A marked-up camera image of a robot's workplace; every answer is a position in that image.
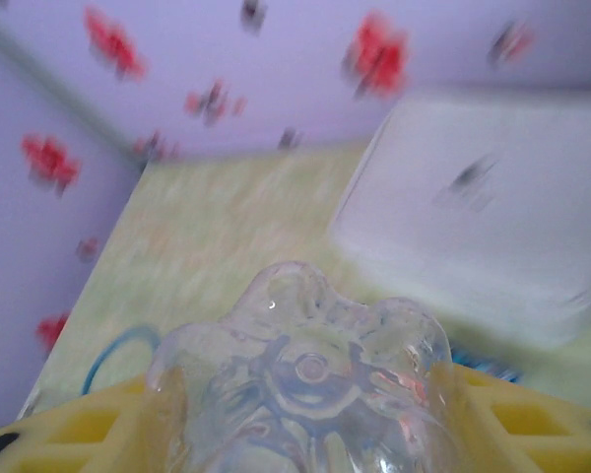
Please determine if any white square lidded box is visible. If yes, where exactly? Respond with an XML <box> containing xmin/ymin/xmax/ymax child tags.
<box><xmin>327</xmin><ymin>91</ymin><xmax>591</xmax><ymax>349</ymax></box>

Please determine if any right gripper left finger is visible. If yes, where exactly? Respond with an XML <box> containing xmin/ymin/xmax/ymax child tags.
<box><xmin>0</xmin><ymin>367</ymin><xmax>188</xmax><ymax>473</ymax></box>

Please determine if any blue ring hose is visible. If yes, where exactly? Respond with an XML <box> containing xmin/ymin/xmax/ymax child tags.
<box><xmin>81</xmin><ymin>323</ymin><xmax>162</xmax><ymax>395</ymax></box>

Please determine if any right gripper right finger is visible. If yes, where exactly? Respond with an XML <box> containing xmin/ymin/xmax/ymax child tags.
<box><xmin>432</xmin><ymin>364</ymin><xmax>591</xmax><ymax>473</ymax></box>

